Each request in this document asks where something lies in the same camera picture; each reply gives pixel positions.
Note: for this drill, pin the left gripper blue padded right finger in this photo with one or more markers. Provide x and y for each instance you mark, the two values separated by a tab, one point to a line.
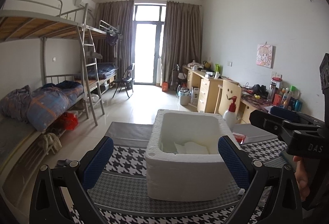
237	161

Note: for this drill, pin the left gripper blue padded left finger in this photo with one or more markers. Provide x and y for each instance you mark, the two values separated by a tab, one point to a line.
93	163

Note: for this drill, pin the white tissue paper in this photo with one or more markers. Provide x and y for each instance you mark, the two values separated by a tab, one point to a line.
190	148

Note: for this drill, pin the person's right hand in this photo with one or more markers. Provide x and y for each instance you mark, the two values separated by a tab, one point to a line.
301	177

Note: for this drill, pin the red white snack packet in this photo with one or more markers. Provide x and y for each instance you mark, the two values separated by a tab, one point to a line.
240	138

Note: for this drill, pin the houndstooth table cloth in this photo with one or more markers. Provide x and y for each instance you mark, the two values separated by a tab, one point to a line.
283	204

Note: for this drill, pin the red plastic bag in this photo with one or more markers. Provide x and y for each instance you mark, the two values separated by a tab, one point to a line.
67	121

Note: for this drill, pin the white lotion pump bottle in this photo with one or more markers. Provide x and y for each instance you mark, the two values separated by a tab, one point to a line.
229	115

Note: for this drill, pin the white foam box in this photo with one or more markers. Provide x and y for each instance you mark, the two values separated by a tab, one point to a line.
186	177

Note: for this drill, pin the wooden desk with cloth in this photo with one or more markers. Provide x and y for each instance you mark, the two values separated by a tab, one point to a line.
256	98

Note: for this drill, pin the blue patterned quilt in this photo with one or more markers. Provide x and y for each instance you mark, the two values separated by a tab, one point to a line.
43	106

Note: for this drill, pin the smiley wooden chair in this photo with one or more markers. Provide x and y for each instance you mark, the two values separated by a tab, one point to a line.
229	90

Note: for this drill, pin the far wooden desk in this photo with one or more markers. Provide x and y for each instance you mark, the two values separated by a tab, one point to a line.
209	90

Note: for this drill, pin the white bucket on floor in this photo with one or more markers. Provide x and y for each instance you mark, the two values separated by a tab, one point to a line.
184	97

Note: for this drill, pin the black folding chair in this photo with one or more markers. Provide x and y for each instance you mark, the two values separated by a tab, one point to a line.
125	82

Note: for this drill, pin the brown right curtain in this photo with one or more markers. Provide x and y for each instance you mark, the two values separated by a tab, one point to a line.
182	37

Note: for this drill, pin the brown curtain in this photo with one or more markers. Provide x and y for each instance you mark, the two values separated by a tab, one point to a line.
116	19
182	37

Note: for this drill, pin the brown left curtain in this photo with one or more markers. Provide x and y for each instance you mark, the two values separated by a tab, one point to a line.
116	19

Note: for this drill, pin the white air conditioner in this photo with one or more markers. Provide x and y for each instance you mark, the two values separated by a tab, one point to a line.
82	3

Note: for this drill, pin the wall picture canvas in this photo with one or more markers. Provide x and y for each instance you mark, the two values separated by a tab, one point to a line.
264	55

